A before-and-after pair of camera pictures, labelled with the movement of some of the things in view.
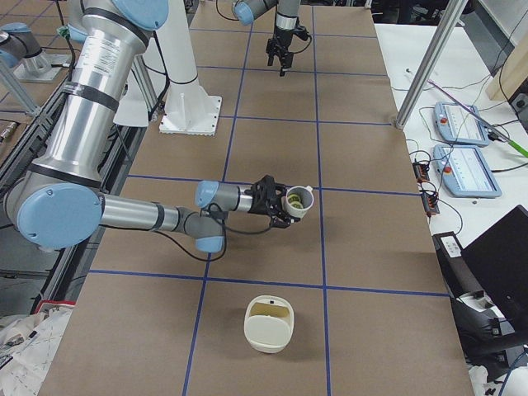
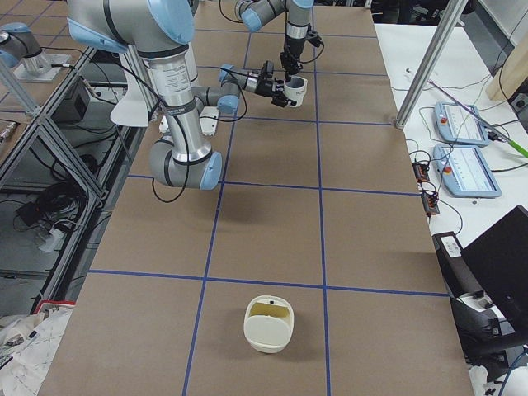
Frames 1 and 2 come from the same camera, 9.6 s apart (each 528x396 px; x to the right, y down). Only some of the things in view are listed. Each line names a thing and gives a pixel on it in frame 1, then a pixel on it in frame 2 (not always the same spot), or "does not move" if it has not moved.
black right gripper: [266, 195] → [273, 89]
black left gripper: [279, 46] → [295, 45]
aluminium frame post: [430, 63] does not move
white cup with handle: [299, 200] → [294, 88]
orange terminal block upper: [421, 172] does not move
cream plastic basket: [269, 322] does not move
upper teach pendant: [457, 124] does not move
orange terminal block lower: [430, 204] does not move
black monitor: [499, 260] does not move
